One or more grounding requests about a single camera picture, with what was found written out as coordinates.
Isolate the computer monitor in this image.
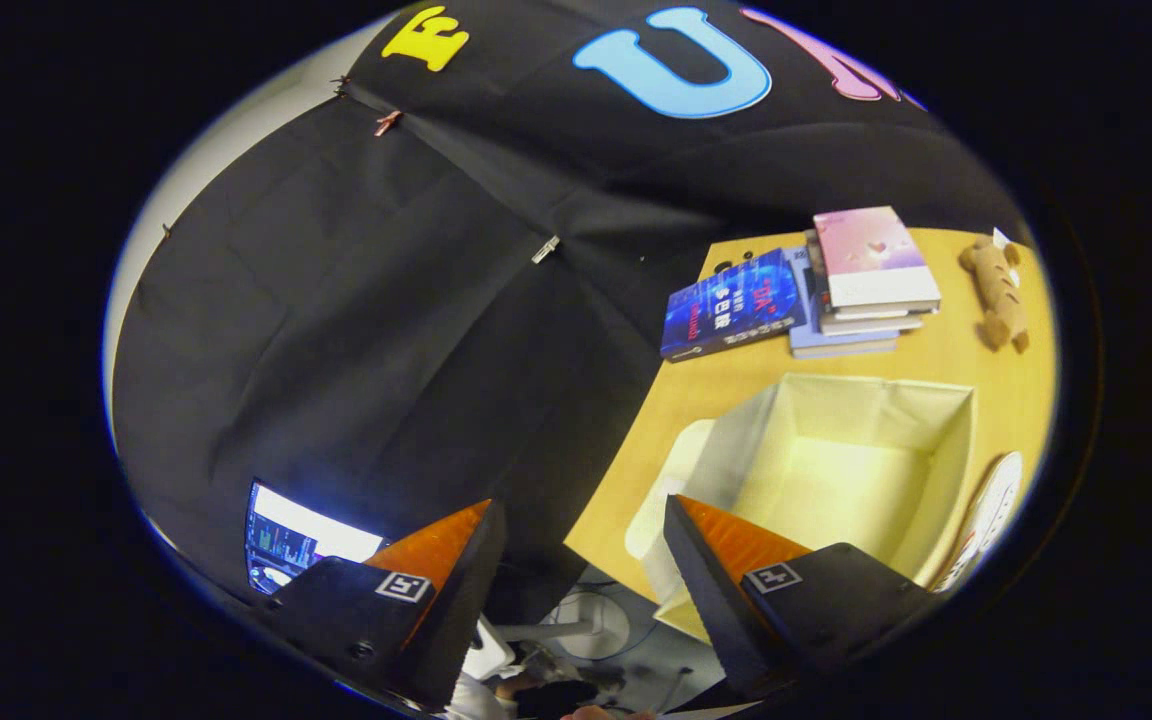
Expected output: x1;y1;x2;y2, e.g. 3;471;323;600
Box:
244;480;387;597

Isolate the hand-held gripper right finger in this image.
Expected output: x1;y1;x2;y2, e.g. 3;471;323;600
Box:
663;493;939;703

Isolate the cream fabric storage box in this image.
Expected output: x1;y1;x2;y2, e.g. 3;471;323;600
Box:
624;372;979;643

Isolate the brown plush toy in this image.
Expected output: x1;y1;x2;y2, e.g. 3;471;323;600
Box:
958;232;1032;353

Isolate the blue hardcover book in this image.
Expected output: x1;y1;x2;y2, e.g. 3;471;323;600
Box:
659;248;809;363

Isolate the white striped canvas shoe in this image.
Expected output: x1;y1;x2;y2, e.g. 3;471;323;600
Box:
934;452;1023;593

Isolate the light blue book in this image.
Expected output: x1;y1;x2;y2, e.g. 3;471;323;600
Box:
786;248;902;359

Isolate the black backdrop cloth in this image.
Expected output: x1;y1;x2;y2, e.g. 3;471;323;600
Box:
111;0;1029;613

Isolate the pink cover book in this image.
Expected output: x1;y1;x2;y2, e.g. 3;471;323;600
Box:
813;206;942;313

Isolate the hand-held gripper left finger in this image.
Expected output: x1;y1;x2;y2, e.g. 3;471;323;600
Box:
256;498;508;713

